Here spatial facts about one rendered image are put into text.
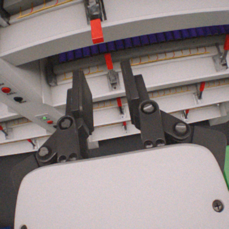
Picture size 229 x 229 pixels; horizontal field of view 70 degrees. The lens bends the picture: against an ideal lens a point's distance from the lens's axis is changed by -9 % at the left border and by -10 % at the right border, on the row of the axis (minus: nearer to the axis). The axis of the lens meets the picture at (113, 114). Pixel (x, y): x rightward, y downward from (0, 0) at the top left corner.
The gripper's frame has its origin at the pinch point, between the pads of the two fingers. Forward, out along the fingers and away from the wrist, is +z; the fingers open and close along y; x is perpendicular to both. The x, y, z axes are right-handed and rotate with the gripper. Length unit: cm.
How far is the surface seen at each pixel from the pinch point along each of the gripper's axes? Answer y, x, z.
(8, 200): -74, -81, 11
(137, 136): 5, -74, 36
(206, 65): 22.9, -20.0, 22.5
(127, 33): 3.6, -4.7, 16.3
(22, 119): -36, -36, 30
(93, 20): -0.5, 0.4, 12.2
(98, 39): -0.3, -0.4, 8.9
